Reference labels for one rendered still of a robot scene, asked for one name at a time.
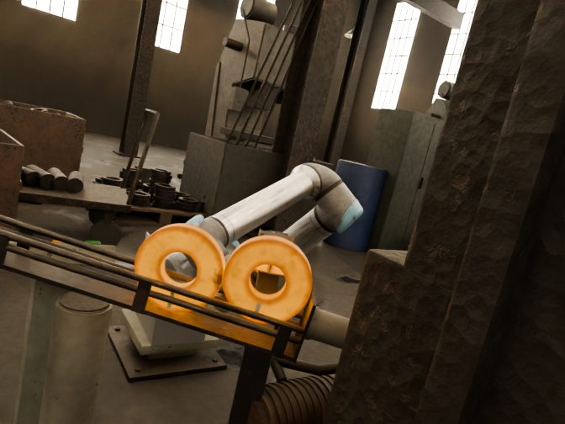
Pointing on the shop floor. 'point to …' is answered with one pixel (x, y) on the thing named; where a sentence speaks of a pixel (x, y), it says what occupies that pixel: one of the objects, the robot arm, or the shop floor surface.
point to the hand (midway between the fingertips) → (269, 269)
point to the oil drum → (359, 229)
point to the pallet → (155, 198)
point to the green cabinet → (401, 172)
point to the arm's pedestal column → (205, 357)
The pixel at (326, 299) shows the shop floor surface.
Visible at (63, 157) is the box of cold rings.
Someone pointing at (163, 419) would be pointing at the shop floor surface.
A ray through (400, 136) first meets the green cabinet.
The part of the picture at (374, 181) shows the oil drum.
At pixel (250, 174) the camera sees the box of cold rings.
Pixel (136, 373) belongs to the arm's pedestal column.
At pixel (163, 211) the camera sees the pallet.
